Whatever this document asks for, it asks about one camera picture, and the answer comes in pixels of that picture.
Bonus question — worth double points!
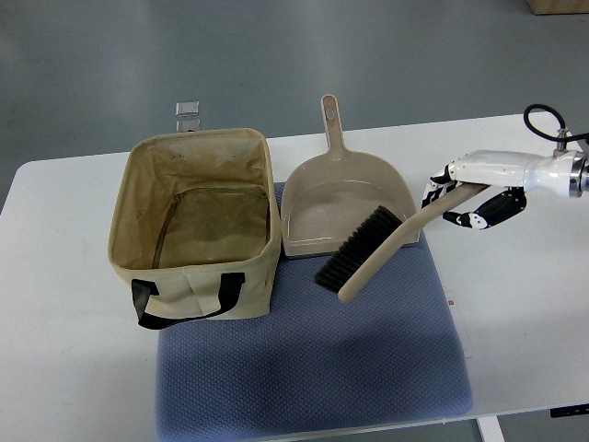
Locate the beige hand broom black bristles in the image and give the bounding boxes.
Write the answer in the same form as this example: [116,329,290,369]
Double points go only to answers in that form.
[314,183,487,303]

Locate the white table leg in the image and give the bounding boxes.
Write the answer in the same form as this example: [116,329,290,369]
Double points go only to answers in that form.
[477,416,505,442]

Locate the yellow fabric bag black handles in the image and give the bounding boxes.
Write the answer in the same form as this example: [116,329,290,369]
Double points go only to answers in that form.
[108,128,282,330]

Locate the cardboard box corner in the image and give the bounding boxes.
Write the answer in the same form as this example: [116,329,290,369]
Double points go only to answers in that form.
[526,0,589,15]

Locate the lower metal floor plate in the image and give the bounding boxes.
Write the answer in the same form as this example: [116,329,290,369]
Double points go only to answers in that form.
[177,118,201,133]

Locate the blue textured mat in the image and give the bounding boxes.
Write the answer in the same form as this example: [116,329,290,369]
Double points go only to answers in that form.
[155,181,475,441]

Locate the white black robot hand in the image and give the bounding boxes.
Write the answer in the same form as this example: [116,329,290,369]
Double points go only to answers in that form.
[422,150,588,230]

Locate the black table control panel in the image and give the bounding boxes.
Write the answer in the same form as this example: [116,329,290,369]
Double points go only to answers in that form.
[549,403,589,418]

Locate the beige plastic dustpan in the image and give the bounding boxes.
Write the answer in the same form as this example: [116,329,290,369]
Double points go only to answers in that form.
[280,95,417,258]

